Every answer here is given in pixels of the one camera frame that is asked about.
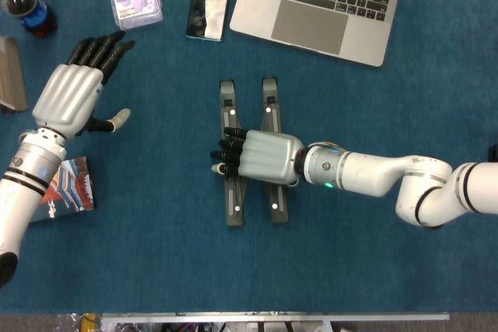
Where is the cola bottle with blue cap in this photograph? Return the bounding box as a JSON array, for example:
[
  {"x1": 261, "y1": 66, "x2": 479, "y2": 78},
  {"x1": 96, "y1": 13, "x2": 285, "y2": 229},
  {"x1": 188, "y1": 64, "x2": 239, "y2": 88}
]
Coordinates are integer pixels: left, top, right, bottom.
[{"x1": 0, "y1": 0, "x2": 58, "y2": 38}]

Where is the grey block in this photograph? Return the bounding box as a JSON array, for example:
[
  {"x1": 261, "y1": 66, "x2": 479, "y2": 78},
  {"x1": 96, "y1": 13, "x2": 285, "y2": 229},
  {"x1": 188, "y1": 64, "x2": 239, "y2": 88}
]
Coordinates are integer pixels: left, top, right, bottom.
[{"x1": 0, "y1": 35, "x2": 29, "y2": 114}]

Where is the black smartphone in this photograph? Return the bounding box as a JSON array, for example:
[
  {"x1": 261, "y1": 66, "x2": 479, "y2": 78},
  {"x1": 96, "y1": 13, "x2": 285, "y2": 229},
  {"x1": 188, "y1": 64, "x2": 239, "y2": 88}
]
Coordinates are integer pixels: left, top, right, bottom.
[{"x1": 184, "y1": 0, "x2": 233, "y2": 42}]

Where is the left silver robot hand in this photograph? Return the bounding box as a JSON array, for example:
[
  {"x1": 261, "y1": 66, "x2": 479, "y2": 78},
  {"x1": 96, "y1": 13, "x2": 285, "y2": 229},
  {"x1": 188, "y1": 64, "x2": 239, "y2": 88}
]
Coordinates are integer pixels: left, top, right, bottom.
[{"x1": 31, "y1": 30, "x2": 136, "y2": 139}]

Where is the clear plastic wipes box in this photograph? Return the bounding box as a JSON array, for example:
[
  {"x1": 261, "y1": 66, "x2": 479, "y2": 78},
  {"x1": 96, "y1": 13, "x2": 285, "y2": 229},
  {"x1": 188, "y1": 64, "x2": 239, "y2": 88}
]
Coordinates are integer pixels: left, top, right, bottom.
[{"x1": 110, "y1": 0, "x2": 164, "y2": 32}]

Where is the black folding laptop stand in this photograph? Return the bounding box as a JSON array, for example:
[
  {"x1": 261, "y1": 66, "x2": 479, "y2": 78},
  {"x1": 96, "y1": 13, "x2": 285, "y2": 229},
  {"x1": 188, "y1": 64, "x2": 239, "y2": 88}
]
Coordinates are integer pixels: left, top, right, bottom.
[{"x1": 219, "y1": 77, "x2": 289, "y2": 229}]

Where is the red printed book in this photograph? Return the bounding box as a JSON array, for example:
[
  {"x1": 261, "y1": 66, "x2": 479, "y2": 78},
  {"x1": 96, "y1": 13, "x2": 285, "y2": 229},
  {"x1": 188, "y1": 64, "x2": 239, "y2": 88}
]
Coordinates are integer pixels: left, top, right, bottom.
[{"x1": 29, "y1": 156, "x2": 96, "y2": 224}]

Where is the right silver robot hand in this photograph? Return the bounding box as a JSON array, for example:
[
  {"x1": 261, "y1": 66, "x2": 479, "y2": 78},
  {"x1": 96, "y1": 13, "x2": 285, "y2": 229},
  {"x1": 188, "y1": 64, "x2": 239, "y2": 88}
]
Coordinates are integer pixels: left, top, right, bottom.
[{"x1": 209, "y1": 126, "x2": 305, "y2": 187}]

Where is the aluminium table edge rail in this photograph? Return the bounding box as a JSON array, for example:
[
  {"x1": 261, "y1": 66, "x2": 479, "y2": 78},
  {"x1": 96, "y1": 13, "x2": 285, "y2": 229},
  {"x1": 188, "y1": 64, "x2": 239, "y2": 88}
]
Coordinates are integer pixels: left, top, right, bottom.
[{"x1": 101, "y1": 311, "x2": 451, "y2": 323}]

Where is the silver laptop computer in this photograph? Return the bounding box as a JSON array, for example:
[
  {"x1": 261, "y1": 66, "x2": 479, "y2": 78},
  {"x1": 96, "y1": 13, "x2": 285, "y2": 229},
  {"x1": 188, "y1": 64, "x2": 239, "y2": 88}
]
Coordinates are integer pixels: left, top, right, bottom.
[{"x1": 229, "y1": 0, "x2": 409, "y2": 68}]

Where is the teal table cloth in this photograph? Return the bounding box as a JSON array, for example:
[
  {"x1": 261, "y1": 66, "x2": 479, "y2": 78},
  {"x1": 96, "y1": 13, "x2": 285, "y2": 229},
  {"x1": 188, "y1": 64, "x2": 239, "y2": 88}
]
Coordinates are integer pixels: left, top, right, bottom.
[{"x1": 0, "y1": 0, "x2": 498, "y2": 314}]

